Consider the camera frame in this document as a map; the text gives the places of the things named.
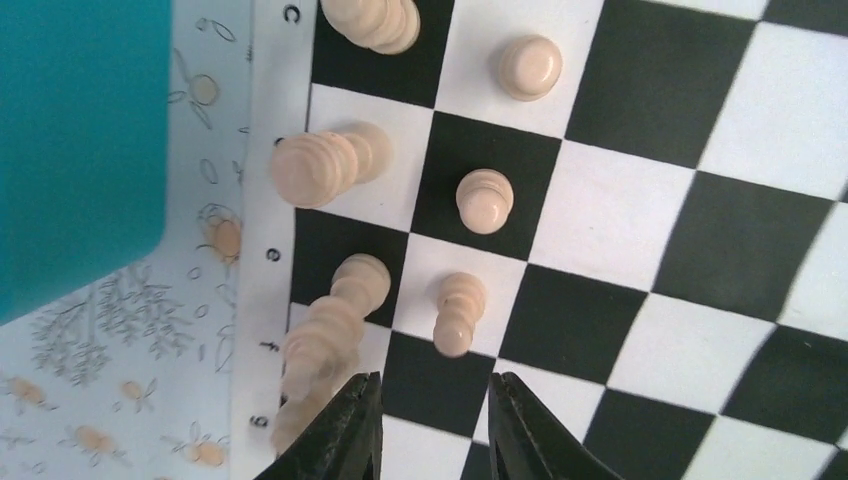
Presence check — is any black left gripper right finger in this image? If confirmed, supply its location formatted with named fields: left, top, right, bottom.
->
left=488, top=372, right=621, bottom=480

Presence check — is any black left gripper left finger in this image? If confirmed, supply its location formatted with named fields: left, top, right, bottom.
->
left=255, top=371, right=383, bottom=480

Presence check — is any white chess pawn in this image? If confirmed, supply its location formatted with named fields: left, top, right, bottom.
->
left=269, top=121, right=394, bottom=209
left=281, top=253, right=391, bottom=401

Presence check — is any white chess piece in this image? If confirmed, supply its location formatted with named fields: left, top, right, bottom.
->
left=455, top=169, right=514, bottom=235
left=433, top=272, right=487, bottom=358
left=489, top=34, right=564, bottom=102
left=320, top=0, right=421, bottom=55

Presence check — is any white chess knight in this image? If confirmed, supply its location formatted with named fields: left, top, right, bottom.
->
left=270, top=380, right=342, bottom=456

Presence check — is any floral patterned tablecloth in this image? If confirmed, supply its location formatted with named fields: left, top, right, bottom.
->
left=1, top=1, right=252, bottom=479

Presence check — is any black white chessboard mat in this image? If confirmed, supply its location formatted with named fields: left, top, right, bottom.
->
left=233, top=1, right=847, bottom=479

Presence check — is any teal plastic box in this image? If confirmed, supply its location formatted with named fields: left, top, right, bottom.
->
left=1, top=1, right=172, bottom=323

